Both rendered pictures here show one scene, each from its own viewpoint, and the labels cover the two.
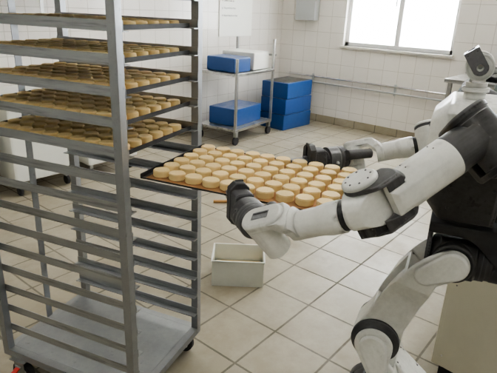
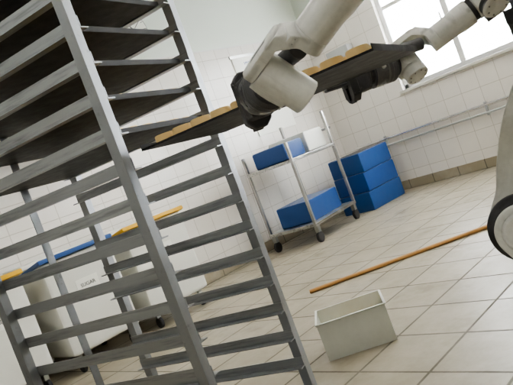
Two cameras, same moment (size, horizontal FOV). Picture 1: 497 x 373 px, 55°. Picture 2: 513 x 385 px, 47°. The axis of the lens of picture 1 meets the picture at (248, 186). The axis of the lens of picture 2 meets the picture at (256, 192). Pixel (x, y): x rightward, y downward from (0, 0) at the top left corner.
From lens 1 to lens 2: 62 cm
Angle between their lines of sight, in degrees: 19
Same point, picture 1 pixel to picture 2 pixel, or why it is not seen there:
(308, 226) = (314, 16)
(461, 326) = not seen: outside the picture
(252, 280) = (379, 334)
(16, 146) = (63, 310)
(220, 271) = (332, 336)
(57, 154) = (113, 308)
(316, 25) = not seen: hidden behind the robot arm
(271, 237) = (283, 72)
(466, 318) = not seen: outside the picture
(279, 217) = (276, 31)
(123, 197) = (129, 180)
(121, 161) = (111, 135)
